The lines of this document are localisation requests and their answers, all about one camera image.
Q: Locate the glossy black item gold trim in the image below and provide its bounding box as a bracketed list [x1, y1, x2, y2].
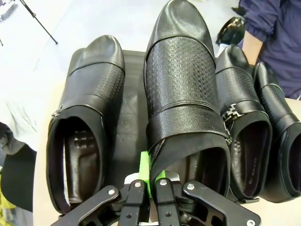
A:
[216, 16, 247, 46]

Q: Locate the black leather loafer shoe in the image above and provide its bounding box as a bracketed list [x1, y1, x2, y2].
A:
[215, 44, 274, 205]
[253, 61, 301, 203]
[143, 0, 232, 196]
[46, 34, 126, 215]

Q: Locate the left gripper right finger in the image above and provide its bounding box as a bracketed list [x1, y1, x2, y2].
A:
[154, 169, 261, 226]

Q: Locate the person's right forearm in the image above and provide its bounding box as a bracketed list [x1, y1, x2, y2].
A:
[242, 30, 266, 66]

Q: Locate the person in purple jacket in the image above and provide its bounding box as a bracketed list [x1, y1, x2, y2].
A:
[238, 0, 301, 101]

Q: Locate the black fabric bundle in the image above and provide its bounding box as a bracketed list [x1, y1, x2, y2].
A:
[0, 121, 38, 212]

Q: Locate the black tripod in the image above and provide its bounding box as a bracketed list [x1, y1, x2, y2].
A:
[0, 0, 59, 45]

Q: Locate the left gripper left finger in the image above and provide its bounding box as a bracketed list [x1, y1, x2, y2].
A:
[49, 152, 152, 226]

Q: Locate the white plastic bag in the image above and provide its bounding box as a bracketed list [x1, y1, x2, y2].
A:
[0, 94, 54, 151]

